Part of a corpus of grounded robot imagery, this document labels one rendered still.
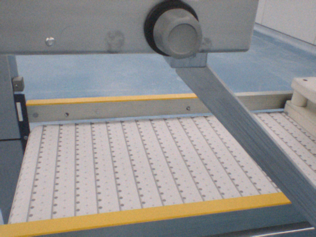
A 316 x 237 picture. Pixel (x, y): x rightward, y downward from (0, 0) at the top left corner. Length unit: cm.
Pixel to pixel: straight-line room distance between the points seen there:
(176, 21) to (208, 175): 30
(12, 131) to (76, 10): 43
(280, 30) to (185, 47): 519
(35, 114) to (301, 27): 466
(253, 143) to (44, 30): 18
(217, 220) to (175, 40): 22
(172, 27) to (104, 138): 36
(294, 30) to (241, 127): 488
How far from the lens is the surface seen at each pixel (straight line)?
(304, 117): 62
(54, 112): 56
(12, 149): 62
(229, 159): 49
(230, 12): 22
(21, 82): 56
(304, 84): 62
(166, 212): 34
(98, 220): 33
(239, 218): 37
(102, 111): 56
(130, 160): 47
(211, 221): 35
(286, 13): 528
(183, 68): 27
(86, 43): 20
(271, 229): 41
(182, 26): 18
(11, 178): 66
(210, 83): 27
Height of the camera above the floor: 116
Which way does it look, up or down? 28 degrees down
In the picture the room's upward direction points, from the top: 3 degrees clockwise
